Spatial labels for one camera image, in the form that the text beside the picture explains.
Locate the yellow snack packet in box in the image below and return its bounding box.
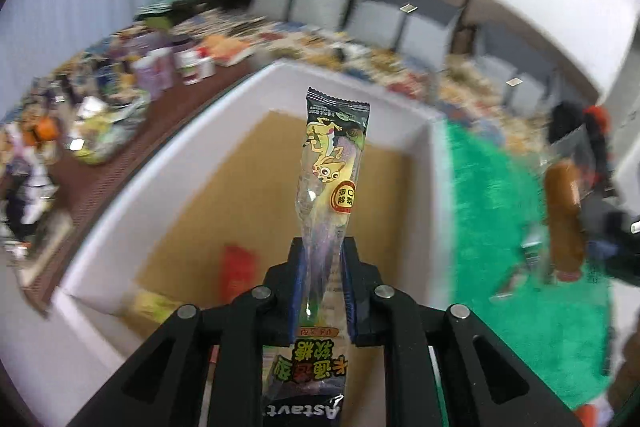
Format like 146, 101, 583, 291
120, 286, 182, 324

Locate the grey pillow far right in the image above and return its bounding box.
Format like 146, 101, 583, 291
398, 10, 460, 72

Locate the pile of snacks on table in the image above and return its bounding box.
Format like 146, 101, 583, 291
1, 0, 252, 285

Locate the green patterned bedspread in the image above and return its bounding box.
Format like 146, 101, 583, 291
447, 124, 611, 407

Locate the yellow gummy candy packet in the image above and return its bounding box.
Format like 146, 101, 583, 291
262, 88, 370, 426

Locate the packaged bread loaf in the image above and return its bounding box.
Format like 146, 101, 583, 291
544, 158, 586, 283

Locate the floral bed sheet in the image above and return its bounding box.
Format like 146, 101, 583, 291
174, 9, 548, 156

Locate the brown wooden side table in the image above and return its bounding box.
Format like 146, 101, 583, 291
22, 56, 262, 318

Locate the red snack packet in box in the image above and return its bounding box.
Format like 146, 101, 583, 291
219, 244, 258, 305

